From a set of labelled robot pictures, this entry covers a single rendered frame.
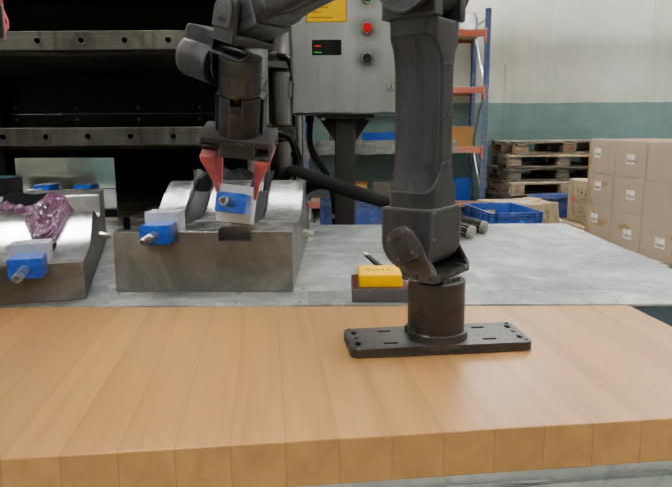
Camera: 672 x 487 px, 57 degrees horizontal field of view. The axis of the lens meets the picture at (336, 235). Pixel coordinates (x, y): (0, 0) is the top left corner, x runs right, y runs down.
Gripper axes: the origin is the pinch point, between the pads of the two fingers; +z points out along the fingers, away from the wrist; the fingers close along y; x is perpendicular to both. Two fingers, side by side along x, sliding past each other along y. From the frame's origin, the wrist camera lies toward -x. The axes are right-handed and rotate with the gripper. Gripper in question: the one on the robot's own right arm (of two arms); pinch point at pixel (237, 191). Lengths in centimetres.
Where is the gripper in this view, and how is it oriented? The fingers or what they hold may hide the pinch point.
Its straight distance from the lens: 91.7
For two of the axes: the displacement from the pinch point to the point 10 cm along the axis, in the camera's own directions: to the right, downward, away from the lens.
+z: -1.0, 8.6, 4.9
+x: -0.5, 4.9, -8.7
